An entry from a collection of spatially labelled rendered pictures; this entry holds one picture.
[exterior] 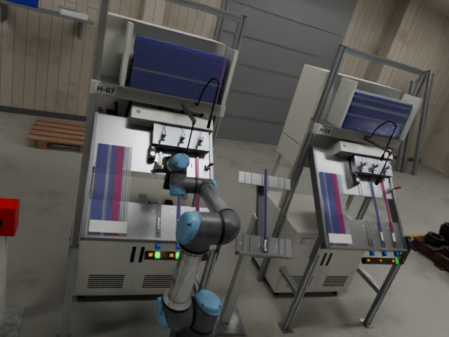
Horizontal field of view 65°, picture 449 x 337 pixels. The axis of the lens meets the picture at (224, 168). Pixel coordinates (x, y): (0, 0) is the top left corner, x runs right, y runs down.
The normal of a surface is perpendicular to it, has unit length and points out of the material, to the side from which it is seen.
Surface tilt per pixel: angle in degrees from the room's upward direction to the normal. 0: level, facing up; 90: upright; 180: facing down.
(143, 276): 90
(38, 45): 90
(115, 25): 90
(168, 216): 43
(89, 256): 90
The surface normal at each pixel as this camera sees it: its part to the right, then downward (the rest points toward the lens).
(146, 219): 0.38, -0.38
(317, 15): 0.39, 0.43
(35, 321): 0.25, -0.90
